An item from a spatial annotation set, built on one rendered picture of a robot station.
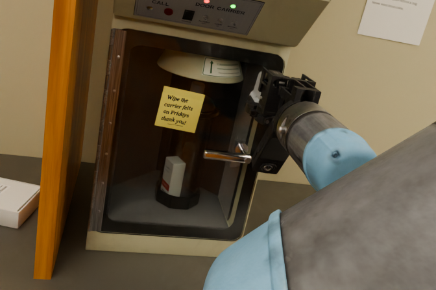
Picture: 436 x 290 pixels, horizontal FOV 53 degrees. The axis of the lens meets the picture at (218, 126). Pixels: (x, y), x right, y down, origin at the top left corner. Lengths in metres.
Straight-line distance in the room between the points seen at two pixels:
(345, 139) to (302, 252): 0.33
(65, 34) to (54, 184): 0.25
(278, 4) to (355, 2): 0.66
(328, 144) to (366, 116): 0.97
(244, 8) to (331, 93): 0.72
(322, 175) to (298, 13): 0.32
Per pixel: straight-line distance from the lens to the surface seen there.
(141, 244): 0.94
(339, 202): 0.18
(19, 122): 1.31
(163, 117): 0.80
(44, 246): 0.84
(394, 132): 1.53
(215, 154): 0.78
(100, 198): 0.87
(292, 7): 0.71
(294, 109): 0.58
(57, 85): 0.71
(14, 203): 1.02
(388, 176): 0.17
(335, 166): 0.48
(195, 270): 0.93
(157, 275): 0.90
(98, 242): 0.93
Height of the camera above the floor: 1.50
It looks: 19 degrees down
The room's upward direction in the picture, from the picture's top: 12 degrees clockwise
